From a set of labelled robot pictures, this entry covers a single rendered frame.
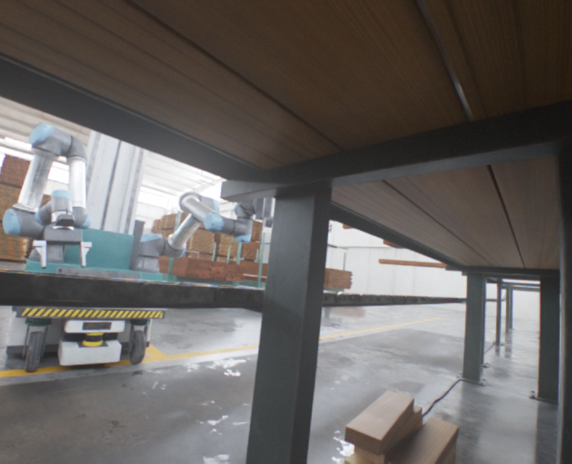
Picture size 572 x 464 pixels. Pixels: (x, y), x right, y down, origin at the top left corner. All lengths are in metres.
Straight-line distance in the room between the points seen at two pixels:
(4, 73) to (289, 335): 0.57
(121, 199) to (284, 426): 1.70
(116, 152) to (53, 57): 1.67
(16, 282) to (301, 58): 0.39
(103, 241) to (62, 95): 1.39
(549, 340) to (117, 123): 2.37
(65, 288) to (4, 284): 0.06
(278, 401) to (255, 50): 0.50
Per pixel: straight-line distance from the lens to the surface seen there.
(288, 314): 0.51
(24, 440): 1.21
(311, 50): 0.29
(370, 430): 0.85
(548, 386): 2.42
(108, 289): 0.45
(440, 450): 1.04
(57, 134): 1.67
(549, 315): 2.37
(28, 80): 0.55
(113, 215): 1.97
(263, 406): 0.58
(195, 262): 3.79
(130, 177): 1.99
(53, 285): 0.43
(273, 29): 0.27
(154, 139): 0.57
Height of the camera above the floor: 0.58
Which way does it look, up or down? 8 degrees up
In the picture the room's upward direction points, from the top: 6 degrees clockwise
